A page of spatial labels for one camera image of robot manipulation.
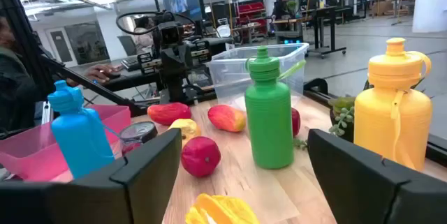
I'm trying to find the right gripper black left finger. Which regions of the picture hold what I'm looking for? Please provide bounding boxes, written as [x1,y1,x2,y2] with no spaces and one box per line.
[0,128,183,224]

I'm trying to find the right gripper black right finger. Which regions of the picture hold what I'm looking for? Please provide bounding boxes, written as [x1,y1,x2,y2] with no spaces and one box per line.
[307,128,447,224]

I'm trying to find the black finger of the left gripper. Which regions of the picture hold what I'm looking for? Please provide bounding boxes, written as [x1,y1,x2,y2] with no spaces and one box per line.
[174,46,191,78]
[161,47,175,78]

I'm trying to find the elongated red toy pepper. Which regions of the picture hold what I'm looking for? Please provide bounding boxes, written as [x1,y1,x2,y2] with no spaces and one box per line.
[147,102,192,126]

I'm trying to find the yellow plastic squeeze bottle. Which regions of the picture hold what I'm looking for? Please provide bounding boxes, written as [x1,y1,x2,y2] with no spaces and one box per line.
[353,37,434,172]

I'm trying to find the blue plastic squeeze bottle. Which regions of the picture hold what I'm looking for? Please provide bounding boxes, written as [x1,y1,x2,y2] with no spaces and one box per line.
[47,80,116,179]

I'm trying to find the yellow-green toy apple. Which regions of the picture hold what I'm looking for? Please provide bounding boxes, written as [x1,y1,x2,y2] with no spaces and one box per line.
[168,118,203,148]

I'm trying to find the red yellow toy mango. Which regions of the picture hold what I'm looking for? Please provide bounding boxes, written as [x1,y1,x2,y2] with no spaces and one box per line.
[207,104,247,133]

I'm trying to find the bright red toy apple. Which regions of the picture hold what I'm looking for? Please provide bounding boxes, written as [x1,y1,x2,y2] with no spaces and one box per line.
[180,136,222,178]

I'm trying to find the dark red toy fruit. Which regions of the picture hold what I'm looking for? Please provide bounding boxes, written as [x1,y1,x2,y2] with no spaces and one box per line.
[291,107,302,137]

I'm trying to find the green plastic squeeze bottle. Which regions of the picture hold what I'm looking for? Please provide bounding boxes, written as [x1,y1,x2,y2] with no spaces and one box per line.
[244,45,307,170]

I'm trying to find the mobile robot base blue lights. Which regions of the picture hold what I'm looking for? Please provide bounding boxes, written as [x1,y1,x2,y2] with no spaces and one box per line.
[274,30,303,46]

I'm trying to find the black keyboard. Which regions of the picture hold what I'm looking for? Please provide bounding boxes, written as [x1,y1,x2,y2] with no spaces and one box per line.
[120,56,141,73]

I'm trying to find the person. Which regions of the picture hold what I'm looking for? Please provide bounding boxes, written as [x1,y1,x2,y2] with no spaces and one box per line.
[132,16,156,56]
[272,0,293,21]
[0,16,123,134]

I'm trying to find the clear plastic bin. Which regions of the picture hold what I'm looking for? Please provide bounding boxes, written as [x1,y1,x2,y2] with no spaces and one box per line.
[208,42,310,112]

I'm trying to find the silver-lidded tin can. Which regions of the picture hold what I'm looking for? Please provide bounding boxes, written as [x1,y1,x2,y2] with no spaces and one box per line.
[118,121,159,157]

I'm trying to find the red storage bin shelf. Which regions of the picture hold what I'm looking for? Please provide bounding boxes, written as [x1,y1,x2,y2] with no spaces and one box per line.
[236,0,268,36]

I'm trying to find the potted succulent plant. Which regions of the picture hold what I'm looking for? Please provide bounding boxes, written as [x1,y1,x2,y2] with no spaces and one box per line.
[293,96,357,150]

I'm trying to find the pink plastic bin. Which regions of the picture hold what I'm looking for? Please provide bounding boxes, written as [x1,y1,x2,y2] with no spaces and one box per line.
[0,104,132,183]

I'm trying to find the black standing desk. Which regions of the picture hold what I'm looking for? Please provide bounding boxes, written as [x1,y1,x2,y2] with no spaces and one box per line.
[302,6,353,59]

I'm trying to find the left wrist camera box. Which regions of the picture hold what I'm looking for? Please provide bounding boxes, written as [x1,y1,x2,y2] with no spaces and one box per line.
[159,21,184,47]

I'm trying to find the black curved handle bracket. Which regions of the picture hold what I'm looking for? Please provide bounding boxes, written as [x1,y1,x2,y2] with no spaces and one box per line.
[303,77,329,96]

